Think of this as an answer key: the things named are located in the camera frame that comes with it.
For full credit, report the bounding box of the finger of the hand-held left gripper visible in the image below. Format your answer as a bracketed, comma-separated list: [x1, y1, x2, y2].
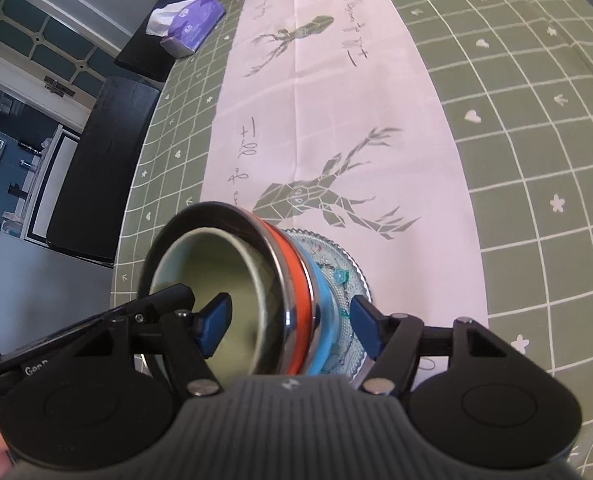
[104, 283, 195, 324]

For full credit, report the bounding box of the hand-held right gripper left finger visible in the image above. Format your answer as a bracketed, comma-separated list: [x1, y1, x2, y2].
[76, 291, 234, 397]

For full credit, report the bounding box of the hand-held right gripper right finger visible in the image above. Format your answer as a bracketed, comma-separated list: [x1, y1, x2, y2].
[349, 294, 521, 396]

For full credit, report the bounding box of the floral glass plate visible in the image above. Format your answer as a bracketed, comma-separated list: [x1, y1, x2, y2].
[286, 230, 373, 392]
[284, 229, 372, 391]

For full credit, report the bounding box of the blue steel bowl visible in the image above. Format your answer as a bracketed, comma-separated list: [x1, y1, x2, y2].
[296, 242, 343, 377]

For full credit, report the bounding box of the green ceramic bowl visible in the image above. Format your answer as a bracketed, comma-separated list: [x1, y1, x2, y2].
[149, 227, 277, 376]

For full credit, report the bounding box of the orange steel bowl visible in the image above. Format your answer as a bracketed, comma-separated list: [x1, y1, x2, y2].
[139, 201, 313, 377]

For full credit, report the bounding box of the black chair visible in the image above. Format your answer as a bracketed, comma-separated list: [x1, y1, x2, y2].
[46, 76, 162, 266]

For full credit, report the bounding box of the white deer table runner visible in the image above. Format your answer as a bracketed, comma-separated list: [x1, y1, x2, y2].
[199, 0, 490, 376]

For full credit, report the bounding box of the black bench far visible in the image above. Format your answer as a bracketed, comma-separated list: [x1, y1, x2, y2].
[115, 0, 197, 83]

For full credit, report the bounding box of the purple tissue pack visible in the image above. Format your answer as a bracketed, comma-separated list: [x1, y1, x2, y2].
[146, 0, 227, 56]

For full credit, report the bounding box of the glass panelled door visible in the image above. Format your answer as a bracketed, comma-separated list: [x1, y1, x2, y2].
[0, 0, 147, 131]

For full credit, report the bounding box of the metal door handle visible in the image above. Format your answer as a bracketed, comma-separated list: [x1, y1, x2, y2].
[44, 75, 77, 98]

